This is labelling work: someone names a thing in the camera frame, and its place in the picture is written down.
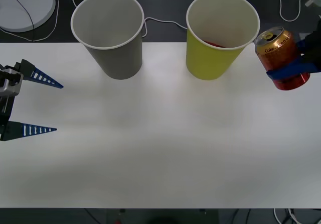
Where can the round white disc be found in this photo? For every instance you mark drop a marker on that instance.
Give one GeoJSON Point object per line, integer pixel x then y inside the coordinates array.
{"type": "Point", "coordinates": [37, 5]}

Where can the yellow-green plastic bin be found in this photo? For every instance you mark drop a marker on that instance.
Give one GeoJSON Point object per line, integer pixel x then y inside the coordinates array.
{"type": "Point", "coordinates": [208, 63]}

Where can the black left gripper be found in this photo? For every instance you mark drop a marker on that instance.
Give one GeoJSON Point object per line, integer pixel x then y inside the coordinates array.
{"type": "Point", "coordinates": [4, 116]}

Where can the grey plastic bin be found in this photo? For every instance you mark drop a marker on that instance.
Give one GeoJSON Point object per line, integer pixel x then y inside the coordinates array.
{"type": "Point", "coordinates": [110, 33]}

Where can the gold and red drink can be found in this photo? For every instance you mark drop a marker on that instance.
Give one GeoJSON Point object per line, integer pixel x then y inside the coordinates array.
{"type": "Point", "coordinates": [278, 53]}

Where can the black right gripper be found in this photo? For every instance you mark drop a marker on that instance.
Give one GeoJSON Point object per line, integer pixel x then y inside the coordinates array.
{"type": "Point", "coordinates": [314, 50]}

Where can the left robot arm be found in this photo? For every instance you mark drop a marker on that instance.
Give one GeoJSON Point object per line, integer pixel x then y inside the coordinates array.
{"type": "Point", "coordinates": [10, 83]}

